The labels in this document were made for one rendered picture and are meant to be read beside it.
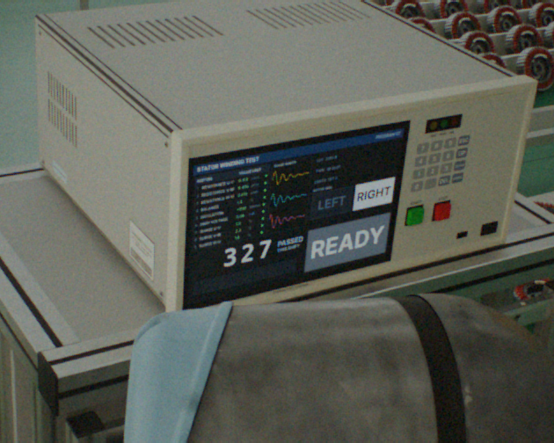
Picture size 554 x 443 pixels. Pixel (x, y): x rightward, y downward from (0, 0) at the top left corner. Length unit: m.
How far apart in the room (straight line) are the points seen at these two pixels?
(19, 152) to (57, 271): 2.94
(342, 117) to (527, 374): 0.61
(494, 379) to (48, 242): 0.81
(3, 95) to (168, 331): 4.17
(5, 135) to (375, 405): 3.82
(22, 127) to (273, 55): 3.14
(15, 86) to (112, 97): 3.58
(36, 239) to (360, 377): 0.81
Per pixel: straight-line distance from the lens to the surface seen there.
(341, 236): 1.16
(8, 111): 4.48
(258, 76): 1.17
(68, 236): 1.26
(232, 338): 0.49
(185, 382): 0.47
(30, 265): 1.21
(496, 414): 0.50
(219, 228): 1.07
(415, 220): 1.21
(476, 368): 0.50
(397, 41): 1.33
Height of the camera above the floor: 1.73
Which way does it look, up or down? 28 degrees down
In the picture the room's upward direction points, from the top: 5 degrees clockwise
